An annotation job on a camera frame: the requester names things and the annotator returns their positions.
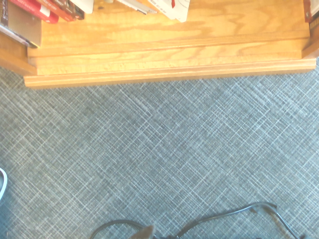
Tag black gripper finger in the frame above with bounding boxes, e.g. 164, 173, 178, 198
131, 225, 156, 239

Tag wooden bookshelf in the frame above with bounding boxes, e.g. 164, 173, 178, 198
0, 0, 319, 89

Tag white book with red marks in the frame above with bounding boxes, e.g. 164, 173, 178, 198
147, 0, 191, 23

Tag thin leaning books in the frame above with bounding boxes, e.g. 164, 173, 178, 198
116, 0, 158, 15

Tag plain white book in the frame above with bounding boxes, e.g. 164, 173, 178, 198
69, 0, 95, 14

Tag dark red book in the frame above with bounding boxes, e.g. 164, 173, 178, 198
37, 0, 85, 22

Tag grey covered book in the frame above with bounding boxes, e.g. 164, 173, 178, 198
0, 0, 42, 48

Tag bright red book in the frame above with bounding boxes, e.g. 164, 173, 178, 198
9, 0, 60, 24

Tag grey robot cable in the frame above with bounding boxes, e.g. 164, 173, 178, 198
89, 202, 308, 239

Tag white floor cable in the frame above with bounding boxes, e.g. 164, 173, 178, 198
0, 167, 8, 201

